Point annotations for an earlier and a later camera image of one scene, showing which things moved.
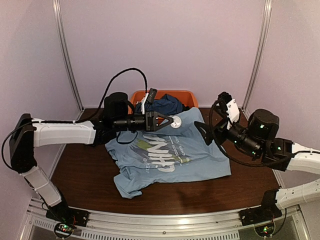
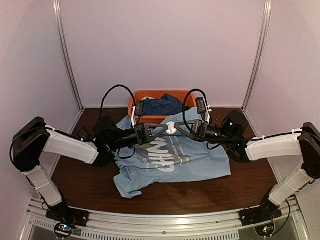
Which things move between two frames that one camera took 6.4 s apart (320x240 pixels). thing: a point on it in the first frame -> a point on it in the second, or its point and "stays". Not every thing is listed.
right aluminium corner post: [268, 4] stays
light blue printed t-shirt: [148, 159] stays
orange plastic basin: [189, 97] stays
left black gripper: [151, 119] -> [145, 136]
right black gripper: [207, 138] -> [199, 127]
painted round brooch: [177, 122] -> [171, 130]
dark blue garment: [168, 104] stays
